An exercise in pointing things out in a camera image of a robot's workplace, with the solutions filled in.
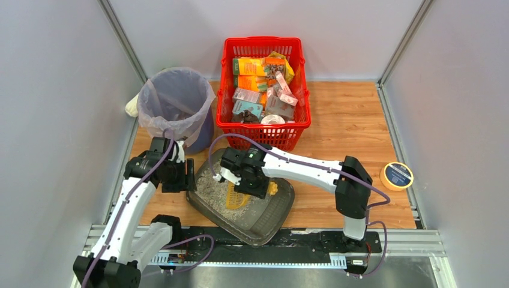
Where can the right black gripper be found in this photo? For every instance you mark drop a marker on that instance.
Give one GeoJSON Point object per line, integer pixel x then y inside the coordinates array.
{"type": "Point", "coordinates": [249, 189]}

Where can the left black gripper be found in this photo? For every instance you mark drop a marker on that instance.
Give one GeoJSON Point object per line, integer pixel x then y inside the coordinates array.
{"type": "Point", "coordinates": [189, 174]}

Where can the yellow litter scoop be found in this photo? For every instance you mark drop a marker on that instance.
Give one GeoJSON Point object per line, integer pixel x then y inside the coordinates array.
{"type": "Point", "coordinates": [235, 200]}

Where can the grey litter box tray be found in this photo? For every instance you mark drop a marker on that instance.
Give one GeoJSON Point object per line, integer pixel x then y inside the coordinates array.
{"type": "Point", "coordinates": [251, 219]}

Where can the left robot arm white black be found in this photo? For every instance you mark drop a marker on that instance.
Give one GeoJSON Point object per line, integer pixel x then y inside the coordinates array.
{"type": "Point", "coordinates": [117, 259]}

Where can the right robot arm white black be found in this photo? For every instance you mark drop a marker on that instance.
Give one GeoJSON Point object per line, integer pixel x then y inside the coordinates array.
{"type": "Point", "coordinates": [347, 180]}

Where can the teal sponge box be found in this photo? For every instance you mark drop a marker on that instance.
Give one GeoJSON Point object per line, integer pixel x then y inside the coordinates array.
{"type": "Point", "coordinates": [241, 106]}

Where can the grey pink box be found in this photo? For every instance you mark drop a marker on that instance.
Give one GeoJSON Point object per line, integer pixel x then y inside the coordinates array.
{"type": "Point", "coordinates": [246, 95]}

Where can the orange box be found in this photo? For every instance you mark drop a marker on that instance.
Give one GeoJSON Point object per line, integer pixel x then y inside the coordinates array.
{"type": "Point", "coordinates": [244, 66]}
{"type": "Point", "coordinates": [252, 83]}

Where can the orange box top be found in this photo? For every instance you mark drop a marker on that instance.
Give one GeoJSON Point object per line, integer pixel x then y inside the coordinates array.
{"type": "Point", "coordinates": [244, 66]}

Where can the dark brown cloth in basket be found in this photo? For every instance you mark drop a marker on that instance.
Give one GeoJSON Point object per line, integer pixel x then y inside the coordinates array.
{"type": "Point", "coordinates": [245, 117]}

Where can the white tape roll in basket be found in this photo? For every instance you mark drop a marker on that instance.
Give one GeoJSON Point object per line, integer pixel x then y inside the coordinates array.
{"type": "Point", "coordinates": [272, 119]}

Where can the red plastic basket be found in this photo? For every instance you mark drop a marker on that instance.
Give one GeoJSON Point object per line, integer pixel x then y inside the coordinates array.
{"type": "Point", "coordinates": [290, 101]}

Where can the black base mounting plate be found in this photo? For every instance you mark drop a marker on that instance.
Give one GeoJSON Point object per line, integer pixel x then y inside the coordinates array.
{"type": "Point", "coordinates": [301, 248]}

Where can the purple trash bin with bag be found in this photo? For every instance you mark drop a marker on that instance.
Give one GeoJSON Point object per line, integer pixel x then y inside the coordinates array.
{"type": "Point", "coordinates": [179, 99]}

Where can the yellow snack bag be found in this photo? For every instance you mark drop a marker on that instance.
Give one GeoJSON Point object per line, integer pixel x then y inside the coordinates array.
{"type": "Point", "coordinates": [283, 66]}

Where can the yellow tape roll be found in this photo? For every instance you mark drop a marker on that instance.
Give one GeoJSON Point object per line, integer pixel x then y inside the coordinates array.
{"type": "Point", "coordinates": [396, 176]}

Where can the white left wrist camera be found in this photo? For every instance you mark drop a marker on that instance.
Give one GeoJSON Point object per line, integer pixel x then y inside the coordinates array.
{"type": "Point", "coordinates": [178, 151]}

